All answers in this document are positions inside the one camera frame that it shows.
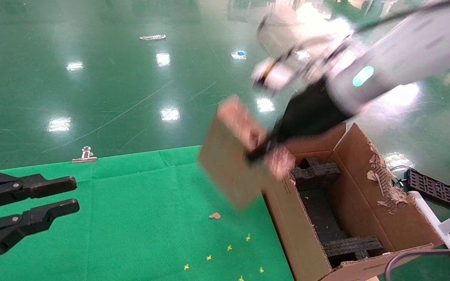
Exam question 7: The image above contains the black foam long slab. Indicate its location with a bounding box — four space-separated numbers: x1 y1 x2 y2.
301 189 346 242

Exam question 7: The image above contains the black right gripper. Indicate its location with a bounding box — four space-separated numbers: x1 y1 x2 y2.
246 78 356 164

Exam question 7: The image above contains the grey thin cable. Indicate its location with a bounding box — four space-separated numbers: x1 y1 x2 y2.
384 249 450 281

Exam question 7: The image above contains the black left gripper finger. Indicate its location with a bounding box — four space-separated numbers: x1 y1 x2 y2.
0 171 78 213
0 198 80 272

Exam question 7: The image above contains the brown cardboard box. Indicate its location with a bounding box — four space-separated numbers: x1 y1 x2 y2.
197 95 296 213

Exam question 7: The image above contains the black plastic grid panel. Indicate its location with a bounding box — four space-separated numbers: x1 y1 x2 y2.
405 168 450 209

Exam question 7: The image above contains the large open cardboard carton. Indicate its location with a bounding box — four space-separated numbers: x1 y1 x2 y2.
262 123 444 281

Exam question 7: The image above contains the silver metal binder clip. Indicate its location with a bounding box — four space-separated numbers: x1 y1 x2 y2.
72 146 97 164

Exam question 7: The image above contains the large green table cloth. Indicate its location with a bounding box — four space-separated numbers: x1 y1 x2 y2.
0 145 296 281

